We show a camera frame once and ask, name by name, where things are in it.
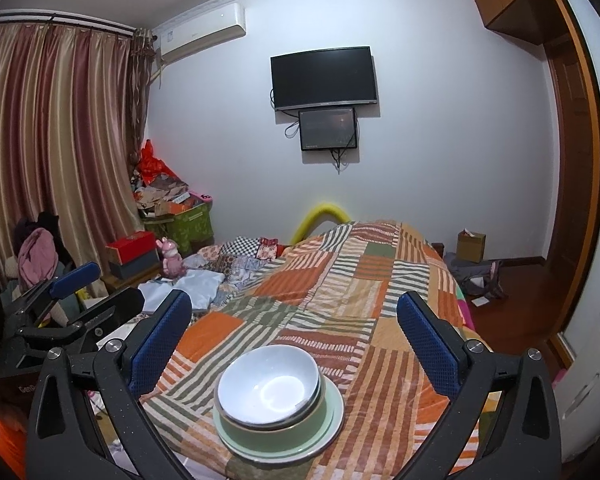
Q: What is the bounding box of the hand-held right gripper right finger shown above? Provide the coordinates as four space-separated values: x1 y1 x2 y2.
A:
395 291 563 480

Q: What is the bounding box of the green bowl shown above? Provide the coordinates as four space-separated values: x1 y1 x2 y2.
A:
219 400 331 447

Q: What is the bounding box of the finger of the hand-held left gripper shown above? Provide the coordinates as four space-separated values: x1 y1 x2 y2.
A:
55 287 146 346
2 262 102 329

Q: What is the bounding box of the green storage box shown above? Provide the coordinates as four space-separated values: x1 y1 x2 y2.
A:
142 202 215 257

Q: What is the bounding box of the white stickered suitcase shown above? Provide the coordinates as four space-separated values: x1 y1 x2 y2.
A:
550 294 600 467

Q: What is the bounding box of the wooden nightstand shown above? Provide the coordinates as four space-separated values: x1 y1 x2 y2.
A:
100 265 167 297

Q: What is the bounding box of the light green plate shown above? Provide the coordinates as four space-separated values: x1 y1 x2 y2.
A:
212 382 345 462

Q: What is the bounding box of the grey purple bag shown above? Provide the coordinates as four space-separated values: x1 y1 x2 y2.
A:
442 255 506 302

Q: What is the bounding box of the black wall television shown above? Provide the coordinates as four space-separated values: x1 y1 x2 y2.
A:
270 46 379 112

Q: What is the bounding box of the red box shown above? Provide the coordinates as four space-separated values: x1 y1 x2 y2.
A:
105 232 159 265

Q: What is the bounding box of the small cardboard box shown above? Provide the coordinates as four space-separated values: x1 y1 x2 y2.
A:
456 230 487 264

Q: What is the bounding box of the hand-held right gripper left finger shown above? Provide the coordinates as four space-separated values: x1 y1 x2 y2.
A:
26 290 195 480

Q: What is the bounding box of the orange striped patchwork bedspread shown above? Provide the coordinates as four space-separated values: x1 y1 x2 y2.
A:
140 219 499 480

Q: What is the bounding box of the striped brown curtain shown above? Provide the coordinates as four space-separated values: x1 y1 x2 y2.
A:
0 22 153 303

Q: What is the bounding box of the small black wall monitor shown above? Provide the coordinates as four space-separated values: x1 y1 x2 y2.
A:
298 106 359 152

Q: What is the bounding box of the yellow foam noodle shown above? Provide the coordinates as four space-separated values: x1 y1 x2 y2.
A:
290 203 355 247

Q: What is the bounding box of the red plastic bag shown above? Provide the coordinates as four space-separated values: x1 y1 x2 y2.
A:
137 139 173 181

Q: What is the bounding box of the checkered patchwork quilt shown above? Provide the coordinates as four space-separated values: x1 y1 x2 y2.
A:
182 235 293 287

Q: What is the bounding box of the pink rabbit toy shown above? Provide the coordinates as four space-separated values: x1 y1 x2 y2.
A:
156 236 187 277

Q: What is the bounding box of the white cloth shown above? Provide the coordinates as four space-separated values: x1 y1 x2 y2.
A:
140 269 227 317

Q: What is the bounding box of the white air conditioner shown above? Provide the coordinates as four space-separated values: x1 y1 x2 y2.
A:
152 2 247 64

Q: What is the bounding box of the pile of paper clutter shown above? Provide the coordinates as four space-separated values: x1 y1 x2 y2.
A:
130 170 203 219

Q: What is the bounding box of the brown wooden door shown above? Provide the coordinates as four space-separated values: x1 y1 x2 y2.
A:
542 0 600 342

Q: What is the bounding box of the grey box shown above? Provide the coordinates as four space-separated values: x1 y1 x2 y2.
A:
107 250 161 281

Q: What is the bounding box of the pink garment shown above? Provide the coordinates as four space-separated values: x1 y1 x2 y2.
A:
19 227 62 287

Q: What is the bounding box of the curtain rail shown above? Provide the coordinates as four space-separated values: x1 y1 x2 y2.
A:
0 8 137 39

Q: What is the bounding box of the black garment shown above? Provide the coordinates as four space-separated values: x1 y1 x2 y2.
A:
14 211 77 272

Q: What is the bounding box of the white spotted bowl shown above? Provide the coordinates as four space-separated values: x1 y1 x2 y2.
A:
216 345 322 425

